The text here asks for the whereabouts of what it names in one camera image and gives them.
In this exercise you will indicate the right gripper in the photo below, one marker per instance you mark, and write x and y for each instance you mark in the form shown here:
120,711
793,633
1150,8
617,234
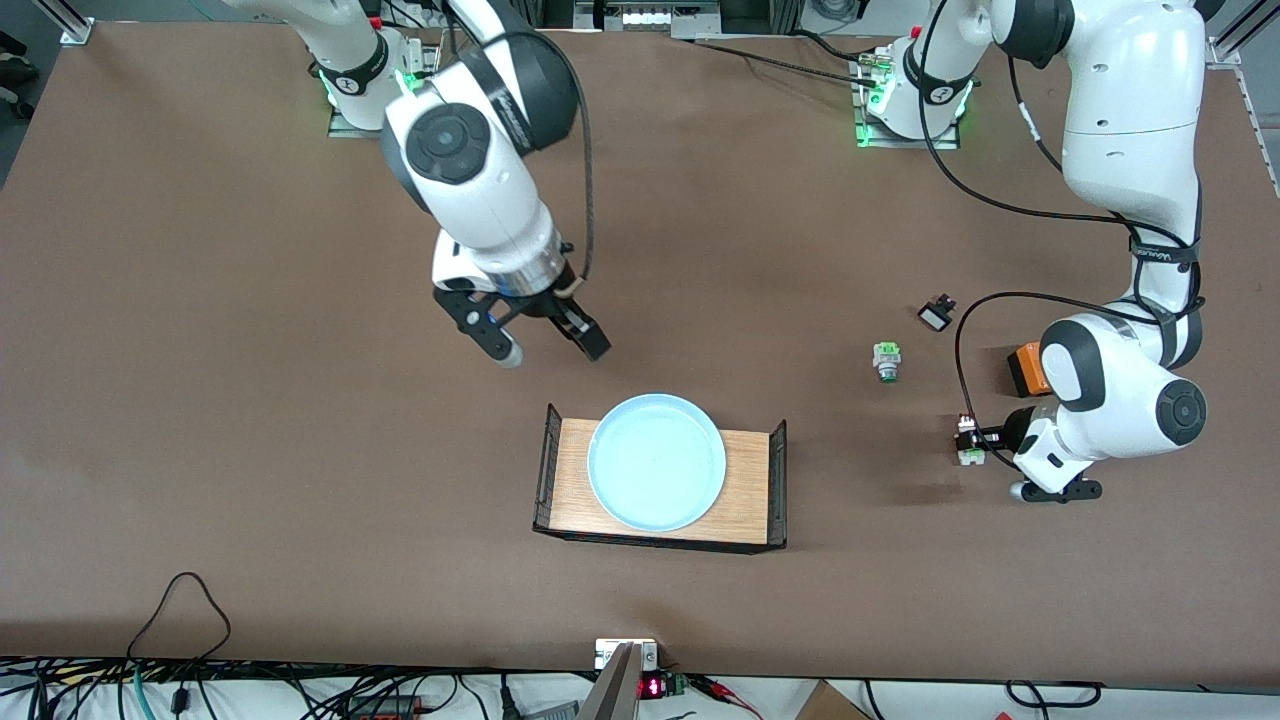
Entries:
547,303

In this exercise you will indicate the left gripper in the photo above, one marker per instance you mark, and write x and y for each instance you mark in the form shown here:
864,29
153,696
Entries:
1001,434

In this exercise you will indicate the red push button switch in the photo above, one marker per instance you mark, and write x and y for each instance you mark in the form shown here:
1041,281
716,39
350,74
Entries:
968,455

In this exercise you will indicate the light blue plate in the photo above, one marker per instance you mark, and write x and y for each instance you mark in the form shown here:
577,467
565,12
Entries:
655,465

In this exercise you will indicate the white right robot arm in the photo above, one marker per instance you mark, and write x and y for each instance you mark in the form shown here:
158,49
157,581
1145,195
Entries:
470,190

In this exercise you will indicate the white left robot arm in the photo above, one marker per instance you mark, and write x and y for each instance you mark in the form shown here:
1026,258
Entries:
1130,100

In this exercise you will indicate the wooden tray black mesh sides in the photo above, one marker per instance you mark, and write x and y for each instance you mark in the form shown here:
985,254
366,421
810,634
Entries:
748,490

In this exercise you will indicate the brown cardboard piece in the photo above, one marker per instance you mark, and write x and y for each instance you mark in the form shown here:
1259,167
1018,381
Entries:
825,705

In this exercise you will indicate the grey control box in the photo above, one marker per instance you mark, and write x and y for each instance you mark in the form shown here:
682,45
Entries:
645,15

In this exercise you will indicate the red probe leads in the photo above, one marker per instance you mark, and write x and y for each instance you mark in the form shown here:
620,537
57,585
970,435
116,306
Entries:
715,686

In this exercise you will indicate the red digit display module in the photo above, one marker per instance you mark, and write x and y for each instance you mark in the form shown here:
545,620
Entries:
651,687

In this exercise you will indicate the black orange power strip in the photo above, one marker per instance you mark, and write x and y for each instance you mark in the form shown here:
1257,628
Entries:
385,708

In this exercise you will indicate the orange button enclosure box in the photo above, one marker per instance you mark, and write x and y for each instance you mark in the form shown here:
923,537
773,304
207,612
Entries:
1025,370

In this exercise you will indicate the green push button switch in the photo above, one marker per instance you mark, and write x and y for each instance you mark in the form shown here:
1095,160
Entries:
886,360

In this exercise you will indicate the small black switch part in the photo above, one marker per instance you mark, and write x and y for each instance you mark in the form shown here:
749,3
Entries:
936,317

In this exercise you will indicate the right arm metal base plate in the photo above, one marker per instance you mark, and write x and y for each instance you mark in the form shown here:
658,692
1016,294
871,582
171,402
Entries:
355,130

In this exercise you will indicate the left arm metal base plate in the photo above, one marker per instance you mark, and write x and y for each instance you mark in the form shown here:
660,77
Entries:
905,143

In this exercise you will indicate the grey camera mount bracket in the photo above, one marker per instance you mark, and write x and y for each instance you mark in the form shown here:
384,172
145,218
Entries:
615,690

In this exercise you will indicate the aluminium frame profile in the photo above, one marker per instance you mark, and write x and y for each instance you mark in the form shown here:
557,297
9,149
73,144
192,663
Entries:
1235,40
70,22

